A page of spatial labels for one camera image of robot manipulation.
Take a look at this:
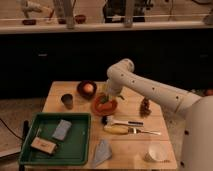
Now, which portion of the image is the green plastic tray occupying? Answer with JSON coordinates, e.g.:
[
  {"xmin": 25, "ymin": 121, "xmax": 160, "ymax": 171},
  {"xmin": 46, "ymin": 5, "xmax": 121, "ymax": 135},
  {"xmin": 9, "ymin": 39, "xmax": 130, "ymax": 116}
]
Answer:
[{"xmin": 18, "ymin": 112, "xmax": 92, "ymax": 167}]

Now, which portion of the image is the blue folded cloth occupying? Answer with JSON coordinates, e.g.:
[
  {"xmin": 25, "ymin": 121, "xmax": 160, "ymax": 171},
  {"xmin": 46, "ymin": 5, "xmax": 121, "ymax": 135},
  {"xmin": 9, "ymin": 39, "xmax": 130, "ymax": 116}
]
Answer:
[{"xmin": 91, "ymin": 139, "xmax": 112, "ymax": 168}]

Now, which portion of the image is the dark brown bowl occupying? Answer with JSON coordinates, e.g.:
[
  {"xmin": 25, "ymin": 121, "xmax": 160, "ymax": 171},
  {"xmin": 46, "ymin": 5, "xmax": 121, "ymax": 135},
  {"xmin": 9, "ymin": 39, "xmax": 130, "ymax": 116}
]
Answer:
[{"xmin": 77, "ymin": 80, "xmax": 97, "ymax": 100}]

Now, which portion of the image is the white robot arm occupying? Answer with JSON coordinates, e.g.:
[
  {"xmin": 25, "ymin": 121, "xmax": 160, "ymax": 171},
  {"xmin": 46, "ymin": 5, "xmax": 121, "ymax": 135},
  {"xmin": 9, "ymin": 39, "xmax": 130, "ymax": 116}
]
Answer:
[{"xmin": 106, "ymin": 58, "xmax": 213, "ymax": 171}]

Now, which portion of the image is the dark red dish on shelf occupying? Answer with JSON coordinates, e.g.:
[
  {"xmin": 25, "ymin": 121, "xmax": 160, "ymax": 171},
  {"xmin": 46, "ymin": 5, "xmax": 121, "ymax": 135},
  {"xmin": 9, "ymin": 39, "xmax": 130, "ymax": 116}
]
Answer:
[{"xmin": 22, "ymin": 19, "xmax": 36, "ymax": 25}]

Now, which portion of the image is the brown wooden block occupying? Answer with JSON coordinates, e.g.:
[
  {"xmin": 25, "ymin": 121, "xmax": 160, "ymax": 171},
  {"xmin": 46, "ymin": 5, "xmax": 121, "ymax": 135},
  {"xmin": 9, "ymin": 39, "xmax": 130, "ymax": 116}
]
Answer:
[{"xmin": 31, "ymin": 137, "xmax": 57, "ymax": 154}]

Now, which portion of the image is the blue sponge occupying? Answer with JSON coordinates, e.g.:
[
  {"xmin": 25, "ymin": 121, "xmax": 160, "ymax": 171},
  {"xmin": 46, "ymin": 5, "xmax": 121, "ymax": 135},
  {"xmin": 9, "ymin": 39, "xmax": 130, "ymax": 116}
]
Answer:
[{"xmin": 52, "ymin": 120, "xmax": 71, "ymax": 141}]

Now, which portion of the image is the white dish brush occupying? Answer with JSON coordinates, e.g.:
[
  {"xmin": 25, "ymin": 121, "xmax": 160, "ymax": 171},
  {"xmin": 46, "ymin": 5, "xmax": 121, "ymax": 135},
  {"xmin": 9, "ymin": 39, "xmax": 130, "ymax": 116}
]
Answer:
[{"xmin": 101, "ymin": 116, "xmax": 143, "ymax": 126}]

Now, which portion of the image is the dark grey cup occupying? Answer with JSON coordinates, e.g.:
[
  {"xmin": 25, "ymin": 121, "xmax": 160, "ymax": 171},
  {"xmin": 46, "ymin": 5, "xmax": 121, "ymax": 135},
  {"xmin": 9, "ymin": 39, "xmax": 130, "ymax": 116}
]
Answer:
[{"xmin": 61, "ymin": 94, "xmax": 73, "ymax": 109}]

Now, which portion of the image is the orange egg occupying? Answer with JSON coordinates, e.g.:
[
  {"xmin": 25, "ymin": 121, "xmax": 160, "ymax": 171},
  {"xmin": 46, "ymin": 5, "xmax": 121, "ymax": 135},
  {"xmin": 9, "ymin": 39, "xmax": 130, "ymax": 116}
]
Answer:
[{"xmin": 83, "ymin": 83, "xmax": 93, "ymax": 93}]

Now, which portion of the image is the wooden table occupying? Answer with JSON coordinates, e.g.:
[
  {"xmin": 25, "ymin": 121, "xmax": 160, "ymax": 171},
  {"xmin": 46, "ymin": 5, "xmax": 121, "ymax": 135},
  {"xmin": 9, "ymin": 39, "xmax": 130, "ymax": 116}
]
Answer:
[{"xmin": 24, "ymin": 80, "xmax": 179, "ymax": 171}]

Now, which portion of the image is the green pepper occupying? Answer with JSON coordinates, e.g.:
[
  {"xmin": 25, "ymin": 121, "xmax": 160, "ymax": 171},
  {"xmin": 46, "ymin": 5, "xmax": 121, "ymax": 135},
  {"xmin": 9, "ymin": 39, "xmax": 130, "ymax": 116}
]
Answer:
[{"xmin": 100, "ymin": 94, "xmax": 109, "ymax": 104}]

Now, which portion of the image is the small red bowl on shelf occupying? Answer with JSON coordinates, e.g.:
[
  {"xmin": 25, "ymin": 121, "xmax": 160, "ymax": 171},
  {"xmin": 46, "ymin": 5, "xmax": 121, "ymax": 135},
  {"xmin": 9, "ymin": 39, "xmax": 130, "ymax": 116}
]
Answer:
[{"xmin": 75, "ymin": 14, "xmax": 86, "ymax": 24}]

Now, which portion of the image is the brown pine cone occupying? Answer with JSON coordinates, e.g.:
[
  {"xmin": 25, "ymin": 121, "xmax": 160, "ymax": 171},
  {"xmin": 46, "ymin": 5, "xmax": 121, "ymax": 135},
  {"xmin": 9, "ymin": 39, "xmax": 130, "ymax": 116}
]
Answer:
[{"xmin": 140, "ymin": 98, "xmax": 151, "ymax": 117}]

